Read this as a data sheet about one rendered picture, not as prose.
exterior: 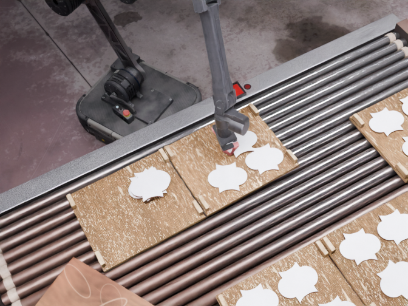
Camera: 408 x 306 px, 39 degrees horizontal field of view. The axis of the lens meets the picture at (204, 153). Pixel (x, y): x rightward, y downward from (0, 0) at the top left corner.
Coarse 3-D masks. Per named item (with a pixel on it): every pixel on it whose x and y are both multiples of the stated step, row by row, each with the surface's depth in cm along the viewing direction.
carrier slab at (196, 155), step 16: (240, 112) 237; (208, 128) 233; (256, 128) 232; (176, 144) 230; (192, 144) 229; (208, 144) 229; (256, 144) 228; (272, 144) 227; (176, 160) 226; (192, 160) 225; (208, 160) 225; (224, 160) 224; (240, 160) 224; (288, 160) 223; (192, 176) 221; (256, 176) 220; (272, 176) 219; (192, 192) 217; (208, 192) 217; (224, 192) 217; (240, 192) 216
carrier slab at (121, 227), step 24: (144, 168) 224; (168, 168) 224; (96, 192) 220; (120, 192) 219; (168, 192) 218; (96, 216) 214; (120, 216) 213; (144, 216) 213; (168, 216) 212; (192, 216) 212; (96, 240) 209; (120, 240) 208; (144, 240) 208
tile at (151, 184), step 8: (144, 176) 219; (152, 176) 218; (160, 176) 218; (136, 184) 217; (144, 184) 217; (152, 184) 216; (160, 184) 216; (168, 184) 216; (136, 192) 215; (144, 192) 215; (152, 192) 214; (160, 192) 214; (144, 200) 213
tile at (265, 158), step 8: (256, 152) 225; (264, 152) 225; (272, 152) 224; (280, 152) 224; (248, 160) 223; (256, 160) 223; (264, 160) 223; (272, 160) 222; (280, 160) 222; (256, 168) 221; (264, 168) 221; (272, 168) 220
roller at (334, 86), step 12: (384, 60) 250; (396, 60) 252; (360, 72) 247; (372, 72) 249; (336, 84) 245; (348, 84) 247; (312, 96) 242; (324, 96) 244; (288, 108) 239; (300, 108) 242; (264, 120) 236; (60, 216) 217; (72, 216) 218; (36, 228) 214; (48, 228) 215; (12, 240) 212; (24, 240) 214; (0, 252) 211
